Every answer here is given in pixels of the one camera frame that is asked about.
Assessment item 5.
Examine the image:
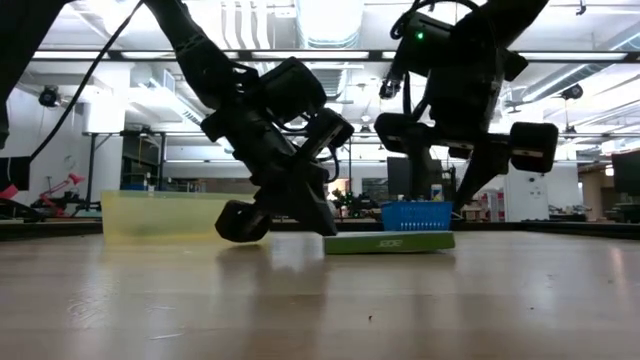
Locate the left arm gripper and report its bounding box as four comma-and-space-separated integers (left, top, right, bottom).
202, 98, 356, 245

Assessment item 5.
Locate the black computer monitor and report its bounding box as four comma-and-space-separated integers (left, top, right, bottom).
387, 156, 444, 202

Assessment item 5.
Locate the blue plastic slotted basket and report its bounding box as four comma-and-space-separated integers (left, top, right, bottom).
380, 200, 454, 233

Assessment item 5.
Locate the white building pillar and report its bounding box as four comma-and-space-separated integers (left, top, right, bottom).
501, 134, 551, 223

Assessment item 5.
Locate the silver ceiling ventilation duct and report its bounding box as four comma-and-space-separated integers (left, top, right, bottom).
294, 0, 366, 51

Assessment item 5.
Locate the black overhead frame bar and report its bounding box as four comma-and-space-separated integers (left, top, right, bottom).
0, 48, 640, 63

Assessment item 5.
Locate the black background frame stand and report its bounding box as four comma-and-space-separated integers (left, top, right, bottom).
344, 132, 354, 201
82, 130, 169, 211

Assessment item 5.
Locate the black wall screen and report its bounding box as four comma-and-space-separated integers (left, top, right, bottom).
0, 155, 32, 193

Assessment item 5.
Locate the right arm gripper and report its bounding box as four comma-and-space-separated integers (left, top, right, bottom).
373, 63, 560, 212

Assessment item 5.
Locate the yellow translucent plastic bin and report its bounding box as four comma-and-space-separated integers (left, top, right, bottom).
101, 189, 272, 246

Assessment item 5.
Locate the black table edge rail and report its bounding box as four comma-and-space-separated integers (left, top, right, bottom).
0, 218, 640, 242

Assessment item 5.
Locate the green-edged box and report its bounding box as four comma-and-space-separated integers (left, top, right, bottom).
323, 230, 457, 256

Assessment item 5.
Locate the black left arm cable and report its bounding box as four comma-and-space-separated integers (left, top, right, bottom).
27, 0, 146, 164

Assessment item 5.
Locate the black ceiling spotlight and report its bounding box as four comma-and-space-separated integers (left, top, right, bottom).
38, 84, 62, 109
560, 82, 585, 102

